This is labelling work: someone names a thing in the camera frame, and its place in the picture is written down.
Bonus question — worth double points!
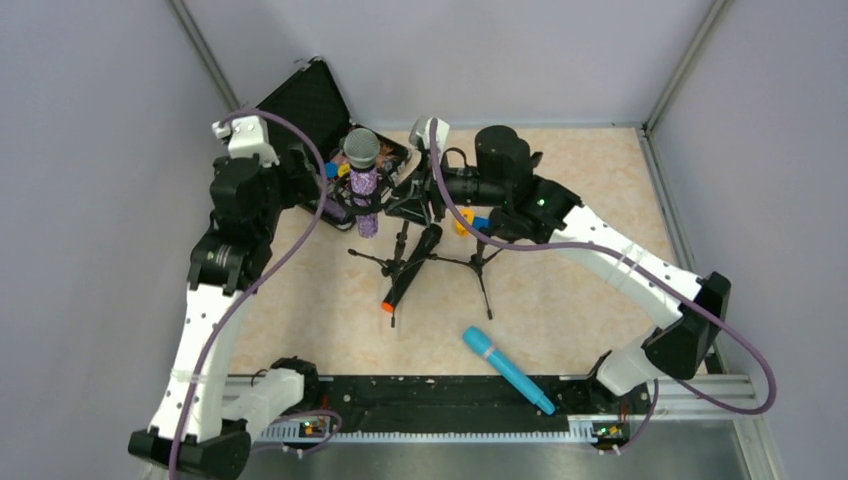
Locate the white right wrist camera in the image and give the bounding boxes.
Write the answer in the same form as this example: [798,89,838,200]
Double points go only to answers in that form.
[409,115,450,157]

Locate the blue dealer button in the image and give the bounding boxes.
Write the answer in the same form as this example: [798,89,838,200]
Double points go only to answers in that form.
[324,162,339,180]

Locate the yellow toy traffic light block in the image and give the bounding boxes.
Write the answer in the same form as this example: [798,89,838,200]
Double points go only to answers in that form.
[454,208,475,237]

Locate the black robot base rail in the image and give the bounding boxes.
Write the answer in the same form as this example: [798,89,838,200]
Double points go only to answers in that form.
[288,375,651,434]

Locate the black round base stand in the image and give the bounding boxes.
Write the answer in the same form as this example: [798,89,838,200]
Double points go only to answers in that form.
[487,149,537,242]

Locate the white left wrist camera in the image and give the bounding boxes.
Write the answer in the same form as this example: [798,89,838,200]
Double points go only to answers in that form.
[211,115,280,168]

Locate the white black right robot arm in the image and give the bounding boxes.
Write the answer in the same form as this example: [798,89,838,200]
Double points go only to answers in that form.
[385,117,731,396]

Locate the black poker chip case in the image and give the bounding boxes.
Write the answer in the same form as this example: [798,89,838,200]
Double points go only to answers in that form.
[258,56,411,231]

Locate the red tan chip stack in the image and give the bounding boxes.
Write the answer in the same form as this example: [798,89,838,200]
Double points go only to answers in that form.
[377,135,408,174]

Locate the purple chip stack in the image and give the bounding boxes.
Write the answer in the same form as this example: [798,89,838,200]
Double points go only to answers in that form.
[322,199,355,226]

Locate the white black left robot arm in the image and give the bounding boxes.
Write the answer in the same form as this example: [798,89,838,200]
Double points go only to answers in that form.
[128,144,326,479]

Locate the purple glitter microphone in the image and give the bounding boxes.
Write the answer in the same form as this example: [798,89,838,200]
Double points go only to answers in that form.
[343,128,380,207]

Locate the teal blue microphone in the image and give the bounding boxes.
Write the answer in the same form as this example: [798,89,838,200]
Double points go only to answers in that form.
[462,326,556,415]

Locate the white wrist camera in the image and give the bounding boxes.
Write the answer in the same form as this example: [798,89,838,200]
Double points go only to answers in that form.
[409,115,450,157]
[211,115,280,168]

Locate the black orange-tipped microphone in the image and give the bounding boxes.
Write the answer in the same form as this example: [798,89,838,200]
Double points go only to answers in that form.
[381,224,443,314]

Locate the blue toy block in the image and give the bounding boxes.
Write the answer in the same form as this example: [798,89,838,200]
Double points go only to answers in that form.
[471,217,490,231]

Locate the black tripod mic stand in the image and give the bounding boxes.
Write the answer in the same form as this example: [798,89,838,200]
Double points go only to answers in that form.
[428,240,503,320]

